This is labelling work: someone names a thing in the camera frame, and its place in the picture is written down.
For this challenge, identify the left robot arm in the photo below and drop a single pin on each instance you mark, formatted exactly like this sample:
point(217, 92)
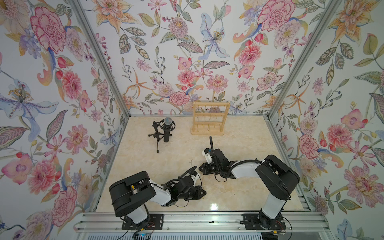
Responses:
point(141, 179)

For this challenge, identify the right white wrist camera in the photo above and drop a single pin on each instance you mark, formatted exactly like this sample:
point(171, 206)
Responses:
point(207, 154)

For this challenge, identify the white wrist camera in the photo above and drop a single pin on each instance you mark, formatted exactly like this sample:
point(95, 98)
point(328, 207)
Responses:
point(194, 176)
point(207, 154)

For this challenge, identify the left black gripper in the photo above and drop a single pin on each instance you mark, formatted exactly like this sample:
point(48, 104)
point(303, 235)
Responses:
point(198, 190)

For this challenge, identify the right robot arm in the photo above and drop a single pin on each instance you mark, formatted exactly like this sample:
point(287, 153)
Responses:
point(290, 178)

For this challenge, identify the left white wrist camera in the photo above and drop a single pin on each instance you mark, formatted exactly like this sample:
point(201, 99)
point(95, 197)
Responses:
point(194, 176)

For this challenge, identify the wooden jewelry display stand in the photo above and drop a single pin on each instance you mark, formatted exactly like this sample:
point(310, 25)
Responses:
point(209, 118)

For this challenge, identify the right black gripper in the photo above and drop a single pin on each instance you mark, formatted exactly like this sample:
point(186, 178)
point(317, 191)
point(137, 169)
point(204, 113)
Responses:
point(205, 170)

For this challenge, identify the black microphone with mesh head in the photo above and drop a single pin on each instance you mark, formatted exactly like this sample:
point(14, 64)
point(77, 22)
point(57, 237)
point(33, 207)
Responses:
point(168, 126)

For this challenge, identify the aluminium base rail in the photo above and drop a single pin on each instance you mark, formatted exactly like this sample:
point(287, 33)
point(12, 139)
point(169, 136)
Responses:
point(202, 222)

